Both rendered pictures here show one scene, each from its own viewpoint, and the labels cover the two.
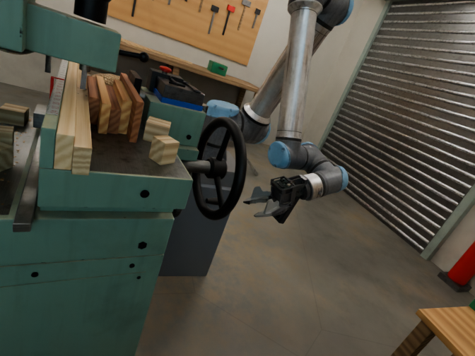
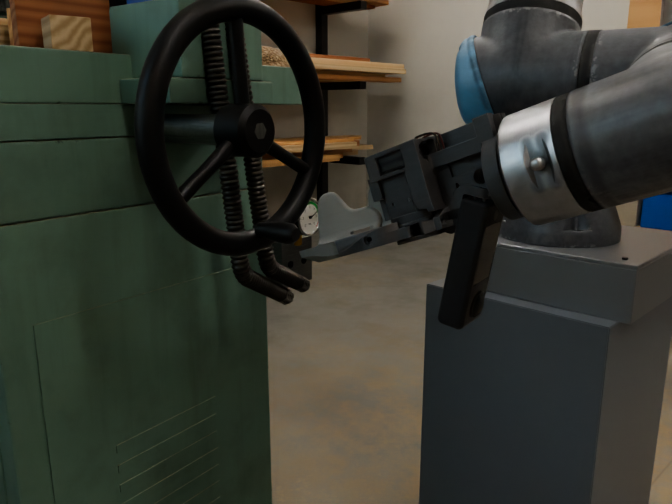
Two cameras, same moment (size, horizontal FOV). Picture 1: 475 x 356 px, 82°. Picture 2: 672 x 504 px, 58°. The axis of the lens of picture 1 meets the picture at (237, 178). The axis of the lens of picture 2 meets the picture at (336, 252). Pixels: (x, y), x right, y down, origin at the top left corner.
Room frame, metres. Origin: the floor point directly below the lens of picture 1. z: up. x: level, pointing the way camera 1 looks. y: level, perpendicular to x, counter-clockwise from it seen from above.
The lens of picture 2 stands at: (0.59, -0.64, 0.84)
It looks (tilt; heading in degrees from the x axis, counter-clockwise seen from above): 13 degrees down; 72
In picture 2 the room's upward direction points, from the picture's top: straight up
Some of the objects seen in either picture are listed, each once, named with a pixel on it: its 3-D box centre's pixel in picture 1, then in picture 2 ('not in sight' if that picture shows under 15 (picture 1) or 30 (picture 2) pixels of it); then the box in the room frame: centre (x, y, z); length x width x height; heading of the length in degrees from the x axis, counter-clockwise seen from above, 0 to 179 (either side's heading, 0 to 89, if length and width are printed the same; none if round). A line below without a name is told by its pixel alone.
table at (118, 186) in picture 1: (129, 127); (149, 82); (0.62, 0.29, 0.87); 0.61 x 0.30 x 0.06; 35
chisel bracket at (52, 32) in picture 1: (74, 43); not in sight; (0.50, 0.36, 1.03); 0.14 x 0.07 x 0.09; 125
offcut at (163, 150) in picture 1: (164, 150); not in sight; (0.44, 0.14, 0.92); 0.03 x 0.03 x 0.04; 64
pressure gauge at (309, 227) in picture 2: not in sight; (302, 221); (0.85, 0.32, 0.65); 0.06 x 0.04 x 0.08; 35
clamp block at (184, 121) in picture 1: (168, 116); (188, 45); (0.67, 0.22, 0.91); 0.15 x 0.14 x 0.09; 35
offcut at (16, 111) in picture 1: (15, 114); not in sight; (0.57, 0.54, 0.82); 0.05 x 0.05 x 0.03; 30
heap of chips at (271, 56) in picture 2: (114, 81); (259, 57); (0.81, 0.45, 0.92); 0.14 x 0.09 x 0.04; 125
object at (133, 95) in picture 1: (127, 103); (106, 28); (0.57, 0.28, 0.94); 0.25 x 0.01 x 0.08; 35
